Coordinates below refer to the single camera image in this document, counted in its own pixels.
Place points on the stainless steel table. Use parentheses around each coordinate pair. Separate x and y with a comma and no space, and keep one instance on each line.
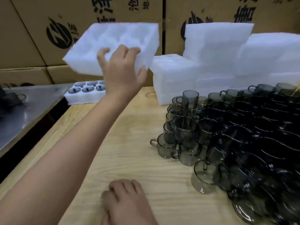
(35,107)

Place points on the person's left forearm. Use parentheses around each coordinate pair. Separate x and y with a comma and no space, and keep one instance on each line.
(65,161)

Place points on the pile of smoky glass mugs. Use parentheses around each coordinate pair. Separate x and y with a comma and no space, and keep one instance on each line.
(246,142)

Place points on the dark mugs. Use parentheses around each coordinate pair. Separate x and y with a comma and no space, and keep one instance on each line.
(9,100)

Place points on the smoky grey glass cup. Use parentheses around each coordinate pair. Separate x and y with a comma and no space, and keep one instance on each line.
(92,83)
(73,90)
(100,88)
(79,84)
(88,89)
(102,81)

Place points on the stack of white foam trays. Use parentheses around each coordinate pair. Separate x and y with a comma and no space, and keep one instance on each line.
(222,58)

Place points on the person's left hand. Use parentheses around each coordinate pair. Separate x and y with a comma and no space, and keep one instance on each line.
(122,77)

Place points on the white grooved foam tray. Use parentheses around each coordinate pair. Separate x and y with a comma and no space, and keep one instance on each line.
(86,51)
(79,99)

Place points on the person's right hand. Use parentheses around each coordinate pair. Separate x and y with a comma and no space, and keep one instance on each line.
(126,203)

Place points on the black round object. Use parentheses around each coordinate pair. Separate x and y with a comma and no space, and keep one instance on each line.
(27,84)

